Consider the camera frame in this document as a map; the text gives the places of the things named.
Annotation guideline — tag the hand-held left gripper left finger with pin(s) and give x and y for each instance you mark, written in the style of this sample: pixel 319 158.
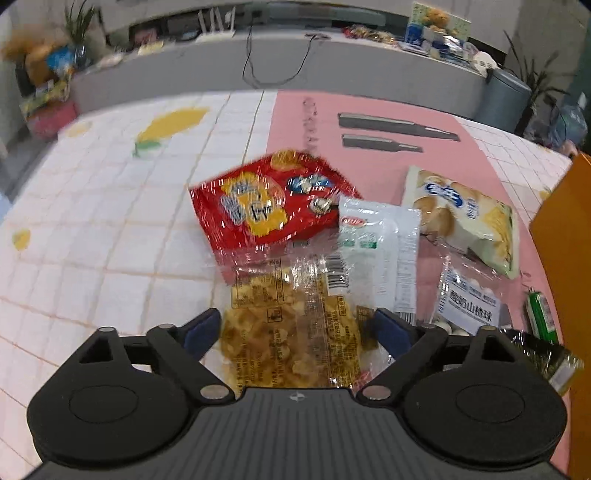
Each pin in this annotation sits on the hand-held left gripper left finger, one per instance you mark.
pixel 203 330

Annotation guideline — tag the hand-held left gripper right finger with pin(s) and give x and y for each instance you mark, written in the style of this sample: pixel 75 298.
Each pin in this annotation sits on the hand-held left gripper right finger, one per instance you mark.
pixel 388 327

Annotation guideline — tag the white grey snack packet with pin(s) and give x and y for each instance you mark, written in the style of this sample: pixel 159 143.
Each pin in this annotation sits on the white grey snack packet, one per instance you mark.
pixel 369 249

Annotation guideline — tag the clear packet of yellow chips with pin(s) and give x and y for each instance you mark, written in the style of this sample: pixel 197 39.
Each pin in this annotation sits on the clear packet of yellow chips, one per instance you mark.
pixel 286 332

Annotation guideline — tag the clear packet of white balls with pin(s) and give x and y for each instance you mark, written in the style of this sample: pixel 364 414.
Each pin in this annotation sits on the clear packet of white balls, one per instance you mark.
pixel 471 304

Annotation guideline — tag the orange box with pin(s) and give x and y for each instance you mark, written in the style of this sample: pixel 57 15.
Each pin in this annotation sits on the orange box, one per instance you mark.
pixel 572 230

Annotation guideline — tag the pile of snacks on counter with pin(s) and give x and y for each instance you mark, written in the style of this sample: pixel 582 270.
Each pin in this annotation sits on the pile of snacks on counter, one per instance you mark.
pixel 369 34

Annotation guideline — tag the red snack packet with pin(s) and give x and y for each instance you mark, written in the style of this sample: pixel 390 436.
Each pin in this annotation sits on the red snack packet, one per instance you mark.
pixel 258 207

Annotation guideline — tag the pale green bread bag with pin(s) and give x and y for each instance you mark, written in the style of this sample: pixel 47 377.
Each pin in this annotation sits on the pale green bread bag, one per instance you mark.
pixel 461 207

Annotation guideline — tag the small green snack packet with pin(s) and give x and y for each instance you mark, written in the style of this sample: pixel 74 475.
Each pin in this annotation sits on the small green snack packet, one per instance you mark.
pixel 540 316

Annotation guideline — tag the dark green snack packet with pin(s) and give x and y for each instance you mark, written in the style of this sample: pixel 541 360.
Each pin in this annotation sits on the dark green snack packet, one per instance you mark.
pixel 554 364

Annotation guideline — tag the pink mat with bottle print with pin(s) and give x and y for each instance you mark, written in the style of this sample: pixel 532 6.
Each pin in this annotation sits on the pink mat with bottle print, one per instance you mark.
pixel 323 152

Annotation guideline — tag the grey trash bin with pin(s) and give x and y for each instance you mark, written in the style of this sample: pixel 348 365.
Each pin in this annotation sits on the grey trash bin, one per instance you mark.
pixel 505 101

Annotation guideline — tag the pink container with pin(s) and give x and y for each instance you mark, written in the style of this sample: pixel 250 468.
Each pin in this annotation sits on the pink container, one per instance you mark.
pixel 51 120

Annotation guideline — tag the long grey counter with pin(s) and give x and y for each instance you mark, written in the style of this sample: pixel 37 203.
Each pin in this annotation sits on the long grey counter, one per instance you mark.
pixel 207 69

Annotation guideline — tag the blue water bottle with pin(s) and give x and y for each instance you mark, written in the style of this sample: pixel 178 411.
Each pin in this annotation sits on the blue water bottle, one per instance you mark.
pixel 570 122

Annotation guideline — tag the white round object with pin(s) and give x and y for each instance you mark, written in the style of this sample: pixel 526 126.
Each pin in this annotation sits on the white round object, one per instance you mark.
pixel 485 62

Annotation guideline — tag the potted plant with long leaves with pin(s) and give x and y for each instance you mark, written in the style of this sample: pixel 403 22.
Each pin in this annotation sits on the potted plant with long leaves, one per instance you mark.
pixel 538 78

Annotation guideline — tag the white router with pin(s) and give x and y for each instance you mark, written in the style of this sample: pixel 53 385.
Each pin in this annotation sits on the white router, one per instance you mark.
pixel 217 25

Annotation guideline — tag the teddy bear picture box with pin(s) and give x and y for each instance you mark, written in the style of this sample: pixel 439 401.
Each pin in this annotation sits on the teddy bear picture box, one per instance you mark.
pixel 436 23

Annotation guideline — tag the orange plush toy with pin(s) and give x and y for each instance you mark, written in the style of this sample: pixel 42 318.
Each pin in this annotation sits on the orange plush toy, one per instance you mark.
pixel 32 55

